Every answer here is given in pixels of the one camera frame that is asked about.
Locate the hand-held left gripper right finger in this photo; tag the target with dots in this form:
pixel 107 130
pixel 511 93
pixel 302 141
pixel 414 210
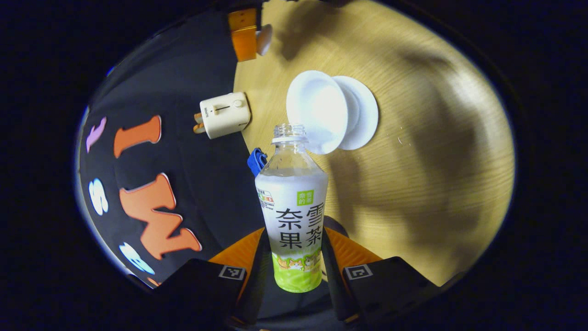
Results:
pixel 335 285

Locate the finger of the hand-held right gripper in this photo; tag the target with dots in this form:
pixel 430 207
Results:
pixel 243 41

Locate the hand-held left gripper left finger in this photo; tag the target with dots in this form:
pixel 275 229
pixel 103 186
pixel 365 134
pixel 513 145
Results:
pixel 262 276

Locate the water bottle with green label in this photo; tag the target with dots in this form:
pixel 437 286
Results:
pixel 294 216

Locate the white teacup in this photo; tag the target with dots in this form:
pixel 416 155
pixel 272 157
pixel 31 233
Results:
pixel 317 110

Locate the black backdrop cloth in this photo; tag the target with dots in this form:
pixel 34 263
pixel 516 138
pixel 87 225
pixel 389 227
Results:
pixel 193 73

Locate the cream toaster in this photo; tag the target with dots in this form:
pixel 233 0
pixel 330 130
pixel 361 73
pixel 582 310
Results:
pixel 225 115

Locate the toast slice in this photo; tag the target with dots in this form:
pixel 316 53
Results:
pixel 199 128
pixel 198 118

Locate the blue folded towel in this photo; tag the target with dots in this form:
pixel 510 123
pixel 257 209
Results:
pixel 256 162

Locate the white saucer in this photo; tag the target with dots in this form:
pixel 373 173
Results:
pixel 365 112

